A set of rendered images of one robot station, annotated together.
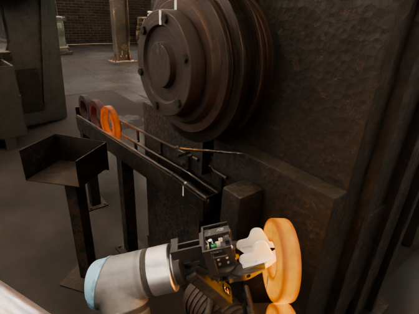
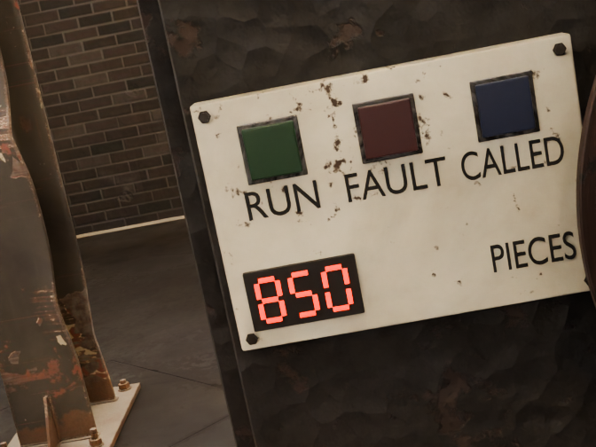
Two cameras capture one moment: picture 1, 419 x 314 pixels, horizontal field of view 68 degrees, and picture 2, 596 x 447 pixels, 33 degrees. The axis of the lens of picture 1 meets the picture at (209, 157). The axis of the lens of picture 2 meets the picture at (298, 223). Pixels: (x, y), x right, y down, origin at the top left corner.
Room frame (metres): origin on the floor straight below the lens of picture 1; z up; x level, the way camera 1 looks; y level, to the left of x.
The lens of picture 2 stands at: (0.86, 0.74, 1.30)
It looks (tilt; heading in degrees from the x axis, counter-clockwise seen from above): 12 degrees down; 314
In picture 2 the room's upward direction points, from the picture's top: 11 degrees counter-clockwise
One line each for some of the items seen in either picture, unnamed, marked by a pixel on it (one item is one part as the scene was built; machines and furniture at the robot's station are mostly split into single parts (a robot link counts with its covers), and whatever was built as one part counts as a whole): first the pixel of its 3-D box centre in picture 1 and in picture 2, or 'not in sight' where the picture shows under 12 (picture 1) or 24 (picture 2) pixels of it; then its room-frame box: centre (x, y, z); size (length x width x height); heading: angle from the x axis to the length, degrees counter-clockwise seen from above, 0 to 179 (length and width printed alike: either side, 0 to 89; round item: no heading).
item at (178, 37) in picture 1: (167, 65); not in sight; (0.89, 0.13, 1.11); 0.28 x 0.06 x 0.28; 40
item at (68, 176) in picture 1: (76, 217); not in sight; (1.17, 0.60, 0.36); 0.26 x 0.20 x 0.72; 75
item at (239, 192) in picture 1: (240, 220); not in sight; (0.79, -0.10, 0.68); 0.11 x 0.08 x 0.24; 130
